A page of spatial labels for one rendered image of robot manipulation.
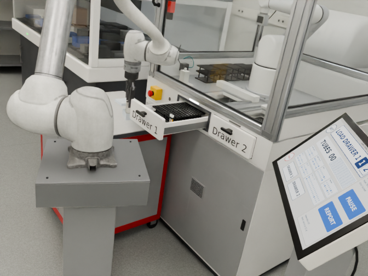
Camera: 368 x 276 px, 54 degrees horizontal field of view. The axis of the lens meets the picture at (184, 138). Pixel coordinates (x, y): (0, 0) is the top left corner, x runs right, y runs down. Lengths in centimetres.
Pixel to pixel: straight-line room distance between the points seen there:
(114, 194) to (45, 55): 57
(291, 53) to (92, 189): 92
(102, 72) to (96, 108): 124
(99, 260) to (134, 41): 105
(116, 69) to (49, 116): 127
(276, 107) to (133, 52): 78
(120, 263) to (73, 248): 68
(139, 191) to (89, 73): 133
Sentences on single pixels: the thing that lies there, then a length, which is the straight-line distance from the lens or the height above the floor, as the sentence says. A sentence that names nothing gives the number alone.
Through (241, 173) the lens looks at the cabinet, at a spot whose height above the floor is 72.
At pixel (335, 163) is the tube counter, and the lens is 115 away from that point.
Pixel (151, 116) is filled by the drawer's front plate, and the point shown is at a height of 91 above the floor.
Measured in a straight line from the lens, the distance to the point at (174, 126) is 176.
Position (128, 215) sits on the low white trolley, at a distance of 224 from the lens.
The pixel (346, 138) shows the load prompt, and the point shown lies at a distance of 123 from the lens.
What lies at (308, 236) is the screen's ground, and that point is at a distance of 100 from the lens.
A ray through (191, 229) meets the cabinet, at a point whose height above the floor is 19.
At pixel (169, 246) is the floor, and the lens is 236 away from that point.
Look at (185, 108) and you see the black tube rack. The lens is 194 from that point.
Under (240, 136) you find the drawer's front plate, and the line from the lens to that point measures 171.
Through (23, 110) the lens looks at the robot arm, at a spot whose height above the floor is 103.
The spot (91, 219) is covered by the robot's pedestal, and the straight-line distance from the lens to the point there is 149.
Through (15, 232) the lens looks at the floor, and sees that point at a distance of 247.
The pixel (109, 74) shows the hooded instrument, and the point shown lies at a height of 85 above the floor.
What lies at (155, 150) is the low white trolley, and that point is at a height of 61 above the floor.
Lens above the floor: 155
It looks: 24 degrees down
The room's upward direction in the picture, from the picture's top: 9 degrees clockwise
